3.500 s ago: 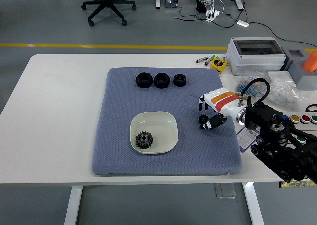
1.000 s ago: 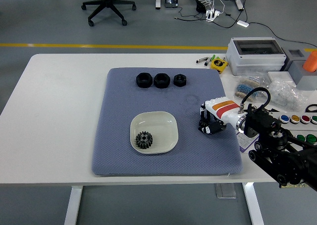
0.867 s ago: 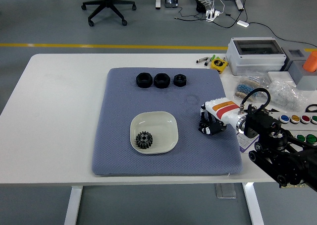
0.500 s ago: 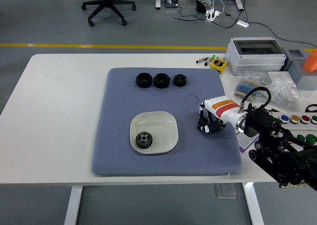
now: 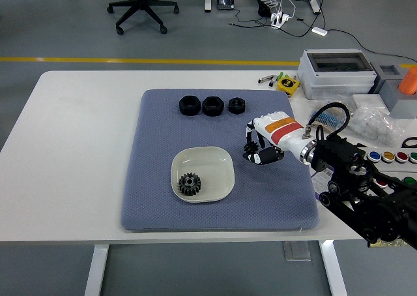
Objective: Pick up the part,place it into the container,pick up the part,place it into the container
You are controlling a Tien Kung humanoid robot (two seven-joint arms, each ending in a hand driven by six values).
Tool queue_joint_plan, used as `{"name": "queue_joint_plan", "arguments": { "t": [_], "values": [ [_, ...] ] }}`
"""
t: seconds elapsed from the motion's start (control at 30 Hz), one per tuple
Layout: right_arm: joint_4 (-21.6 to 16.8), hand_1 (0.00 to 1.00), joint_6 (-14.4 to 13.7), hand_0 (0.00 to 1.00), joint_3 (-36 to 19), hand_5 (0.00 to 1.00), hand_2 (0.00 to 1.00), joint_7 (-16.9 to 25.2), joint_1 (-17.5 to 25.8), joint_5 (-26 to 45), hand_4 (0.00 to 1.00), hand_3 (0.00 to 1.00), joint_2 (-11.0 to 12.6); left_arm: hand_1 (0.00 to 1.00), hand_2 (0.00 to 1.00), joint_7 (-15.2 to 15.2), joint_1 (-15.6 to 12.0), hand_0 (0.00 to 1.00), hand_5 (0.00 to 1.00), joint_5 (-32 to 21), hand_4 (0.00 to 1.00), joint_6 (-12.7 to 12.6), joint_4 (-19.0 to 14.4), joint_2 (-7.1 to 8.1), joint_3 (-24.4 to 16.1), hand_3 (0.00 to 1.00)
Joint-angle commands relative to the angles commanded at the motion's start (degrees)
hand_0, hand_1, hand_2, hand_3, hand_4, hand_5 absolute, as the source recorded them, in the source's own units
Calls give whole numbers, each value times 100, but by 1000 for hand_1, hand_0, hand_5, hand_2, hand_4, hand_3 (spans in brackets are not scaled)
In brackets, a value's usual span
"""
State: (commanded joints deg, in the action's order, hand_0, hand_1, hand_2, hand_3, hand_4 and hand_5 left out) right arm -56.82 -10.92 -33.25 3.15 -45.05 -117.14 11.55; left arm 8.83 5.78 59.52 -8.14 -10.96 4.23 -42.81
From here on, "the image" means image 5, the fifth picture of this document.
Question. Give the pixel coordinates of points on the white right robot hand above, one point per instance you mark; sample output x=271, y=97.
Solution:
x=283, y=129

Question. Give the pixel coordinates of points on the small black gear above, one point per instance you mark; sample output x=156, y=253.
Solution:
x=251, y=147

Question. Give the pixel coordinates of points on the large black gear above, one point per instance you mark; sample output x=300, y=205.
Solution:
x=190, y=187

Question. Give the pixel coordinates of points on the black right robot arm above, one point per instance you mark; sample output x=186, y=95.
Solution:
x=358, y=204

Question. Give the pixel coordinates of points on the small black hex nut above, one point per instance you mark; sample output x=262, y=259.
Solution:
x=236, y=106

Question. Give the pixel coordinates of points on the large black hex nut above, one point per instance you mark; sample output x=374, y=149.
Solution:
x=212, y=106
x=189, y=105

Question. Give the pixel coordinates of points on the white flat box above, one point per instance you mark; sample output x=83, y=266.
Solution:
x=368, y=102

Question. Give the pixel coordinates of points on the grey four-button control box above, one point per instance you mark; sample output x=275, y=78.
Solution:
x=400, y=166

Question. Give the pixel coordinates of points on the grey three-button control box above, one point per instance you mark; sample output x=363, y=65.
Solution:
x=408, y=180

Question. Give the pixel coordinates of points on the yellow tape measure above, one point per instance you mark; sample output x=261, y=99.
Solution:
x=287, y=84

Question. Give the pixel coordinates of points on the bag of blue resistors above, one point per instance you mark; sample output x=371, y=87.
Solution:
x=329, y=116

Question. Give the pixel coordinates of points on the black silver marker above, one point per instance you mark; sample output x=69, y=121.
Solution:
x=264, y=79

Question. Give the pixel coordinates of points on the purple-edged paper label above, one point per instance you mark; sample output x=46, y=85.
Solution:
x=321, y=178

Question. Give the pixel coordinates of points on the white square plate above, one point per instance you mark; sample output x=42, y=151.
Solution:
x=211, y=165

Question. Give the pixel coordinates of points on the bag of clear plastic parts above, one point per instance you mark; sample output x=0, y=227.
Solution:
x=374, y=124

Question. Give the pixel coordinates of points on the white power adapter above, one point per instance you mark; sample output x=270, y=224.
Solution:
x=319, y=31

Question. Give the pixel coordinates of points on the white power strip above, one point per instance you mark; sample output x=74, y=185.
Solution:
x=280, y=19

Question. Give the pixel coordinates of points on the grey block fixture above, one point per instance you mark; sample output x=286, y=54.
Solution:
x=402, y=105

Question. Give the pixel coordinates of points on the grey floor socket plate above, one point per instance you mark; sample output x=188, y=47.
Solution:
x=296, y=251

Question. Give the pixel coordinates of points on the black power adapter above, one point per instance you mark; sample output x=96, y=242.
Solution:
x=264, y=8

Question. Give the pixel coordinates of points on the orange cylinder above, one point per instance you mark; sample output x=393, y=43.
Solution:
x=408, y=82

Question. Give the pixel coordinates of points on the black handheld device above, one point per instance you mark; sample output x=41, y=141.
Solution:
x=225, y=2

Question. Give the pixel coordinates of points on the blue-grey textured mat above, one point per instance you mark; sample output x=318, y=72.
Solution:
x=156, y=195

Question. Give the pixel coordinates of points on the white table leg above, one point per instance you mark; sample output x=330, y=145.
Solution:
x=96, y=270
x=334, y=270

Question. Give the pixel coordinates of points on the black office chair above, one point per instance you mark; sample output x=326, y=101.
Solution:
x=143, y=2

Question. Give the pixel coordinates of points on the grey electrical enclosure box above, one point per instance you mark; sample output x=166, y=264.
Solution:
x=339, y=77

